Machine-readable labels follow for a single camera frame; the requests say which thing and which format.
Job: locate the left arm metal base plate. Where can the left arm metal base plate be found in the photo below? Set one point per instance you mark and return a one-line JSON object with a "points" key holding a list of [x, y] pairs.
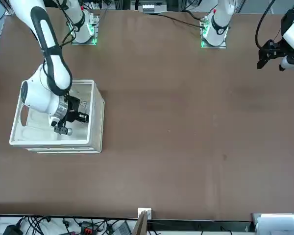
{"points": [[215, 46]]}

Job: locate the white socket box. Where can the white socket box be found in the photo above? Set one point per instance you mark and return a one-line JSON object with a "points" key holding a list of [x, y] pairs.
{"points": [[144, 212]]}

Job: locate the white folding storage box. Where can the white folding storage box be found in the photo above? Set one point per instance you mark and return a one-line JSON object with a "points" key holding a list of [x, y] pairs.
{"points": [[95, 122]]}

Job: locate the black power adapter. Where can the black power adapter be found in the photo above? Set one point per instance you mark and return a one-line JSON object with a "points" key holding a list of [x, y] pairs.
{"points": [[11, 230]]}

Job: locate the grey metal device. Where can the grey metal device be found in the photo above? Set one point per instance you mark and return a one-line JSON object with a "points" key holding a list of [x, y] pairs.
{"points": [[123, 228]]}

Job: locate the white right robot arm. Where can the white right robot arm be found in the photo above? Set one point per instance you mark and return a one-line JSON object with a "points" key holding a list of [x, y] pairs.
{"points": [[46, 98]]}

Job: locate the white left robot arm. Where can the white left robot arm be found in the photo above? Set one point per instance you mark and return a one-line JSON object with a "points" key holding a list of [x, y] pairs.
{"points": [[219, 24]]}

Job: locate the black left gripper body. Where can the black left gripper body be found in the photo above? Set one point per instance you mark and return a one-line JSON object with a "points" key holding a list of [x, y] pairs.
{"points": [[272, 49]]}

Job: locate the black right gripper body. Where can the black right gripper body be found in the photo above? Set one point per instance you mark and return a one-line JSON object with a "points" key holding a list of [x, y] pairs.
{"points": [[71, 107]]}

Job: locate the red and black connector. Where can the red and black connector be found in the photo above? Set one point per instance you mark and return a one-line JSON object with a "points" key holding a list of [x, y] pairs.
{"points": [[86, 230]]}

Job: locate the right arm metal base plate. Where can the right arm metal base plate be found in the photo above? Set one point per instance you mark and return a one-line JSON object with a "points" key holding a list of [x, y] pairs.
{"points": [[84, 44]]}

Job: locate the white power strip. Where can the white power strip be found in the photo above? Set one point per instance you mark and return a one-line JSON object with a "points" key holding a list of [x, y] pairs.
{"points": [[148, 8]]}

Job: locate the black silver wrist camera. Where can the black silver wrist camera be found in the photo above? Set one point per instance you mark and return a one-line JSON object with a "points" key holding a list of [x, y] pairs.
{"points": [[62, 129]]}

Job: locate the brown wooden board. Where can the brown wooden board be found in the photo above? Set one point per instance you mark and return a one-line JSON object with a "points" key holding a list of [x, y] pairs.
{"points": [[140, 225]]}

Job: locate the clear plastic sheets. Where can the clear plastic sheets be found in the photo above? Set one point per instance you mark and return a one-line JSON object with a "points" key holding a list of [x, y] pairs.
{"points": [[279, 224]]}

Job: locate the aluminium corner bracket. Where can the aluminium corner bracket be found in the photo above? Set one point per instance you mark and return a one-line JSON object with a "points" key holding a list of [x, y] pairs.
{"points": [[9, 9]]}

